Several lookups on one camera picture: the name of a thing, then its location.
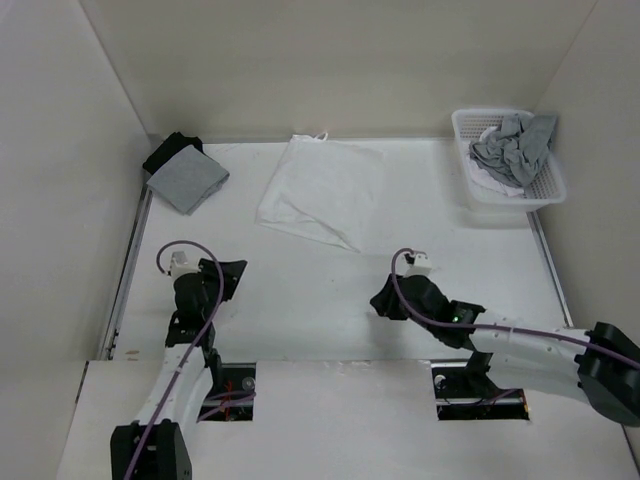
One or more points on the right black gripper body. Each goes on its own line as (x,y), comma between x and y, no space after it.
(426,326)

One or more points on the white tank top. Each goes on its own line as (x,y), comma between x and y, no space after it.
(324,191)

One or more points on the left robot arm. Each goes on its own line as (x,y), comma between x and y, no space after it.
(154,444)

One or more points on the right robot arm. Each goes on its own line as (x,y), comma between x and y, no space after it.
(598,367)

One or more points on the folded grey tank top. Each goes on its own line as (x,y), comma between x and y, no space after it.
(187,179)

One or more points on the folded black tank top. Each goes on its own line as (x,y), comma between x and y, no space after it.
(172,145)

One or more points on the grey crumpled tank top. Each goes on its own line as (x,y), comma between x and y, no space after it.
(535,141)

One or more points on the white garment in basket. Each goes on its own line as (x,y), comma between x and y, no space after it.
(490,177)

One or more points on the white plastic basket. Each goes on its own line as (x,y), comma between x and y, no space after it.
(547,188)

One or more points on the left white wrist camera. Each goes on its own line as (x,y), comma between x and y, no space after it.
(180,265)

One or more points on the left metal table rail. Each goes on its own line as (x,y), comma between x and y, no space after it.
(115,312)

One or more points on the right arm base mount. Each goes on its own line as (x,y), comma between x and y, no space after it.
(463,392)

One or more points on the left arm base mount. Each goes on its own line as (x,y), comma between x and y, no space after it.
(231,399)

